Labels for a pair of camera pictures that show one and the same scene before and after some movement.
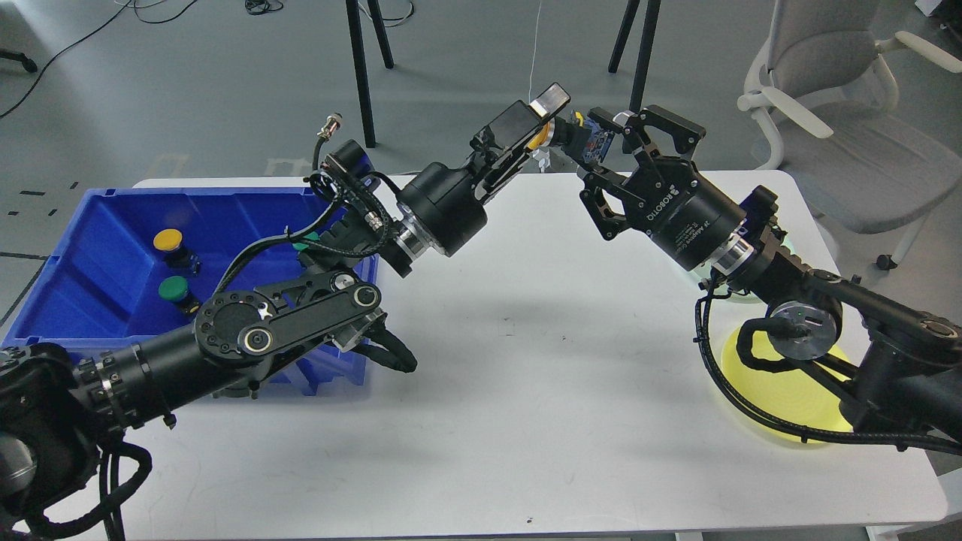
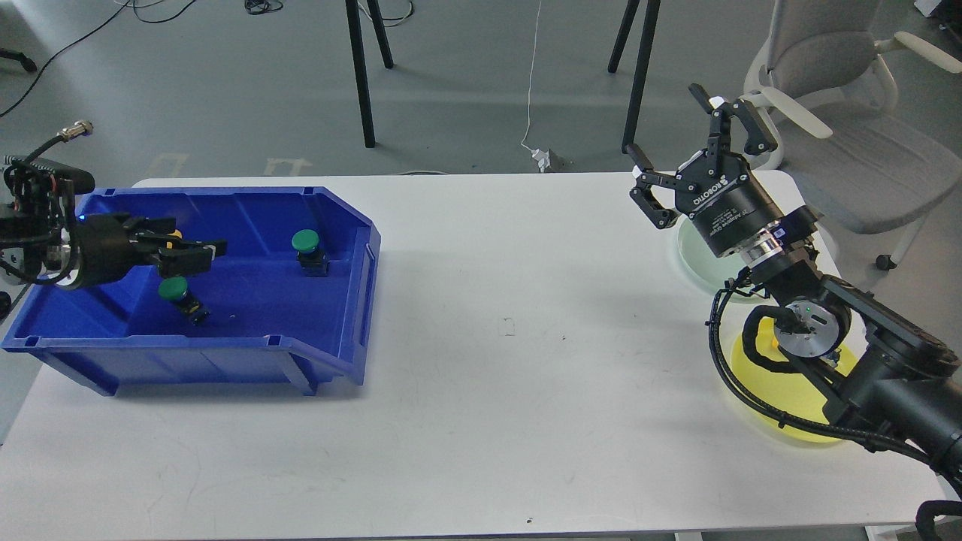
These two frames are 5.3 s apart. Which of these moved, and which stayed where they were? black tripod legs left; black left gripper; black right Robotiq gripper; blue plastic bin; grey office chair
Moved: black right Robotiq gripper; black left gripper
Stayed: blue plastic bin; black tripod legs left; grey office chair
